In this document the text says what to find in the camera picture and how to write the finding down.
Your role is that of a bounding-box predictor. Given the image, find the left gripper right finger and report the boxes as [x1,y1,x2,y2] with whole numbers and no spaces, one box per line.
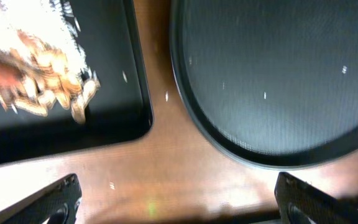
[274,172,358,224]

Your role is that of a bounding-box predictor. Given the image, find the round black tray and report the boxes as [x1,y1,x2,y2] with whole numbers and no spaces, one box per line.
[170,0,358,169]

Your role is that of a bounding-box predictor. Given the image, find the black rectangular tray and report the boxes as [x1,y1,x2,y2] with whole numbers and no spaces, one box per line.
[0,1,153,165]

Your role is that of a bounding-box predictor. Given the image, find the food scraps on plate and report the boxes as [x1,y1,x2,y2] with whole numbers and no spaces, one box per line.
[0,0,100,124]

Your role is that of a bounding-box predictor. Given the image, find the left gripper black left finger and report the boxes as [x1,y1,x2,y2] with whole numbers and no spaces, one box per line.
[0,174,82,223]

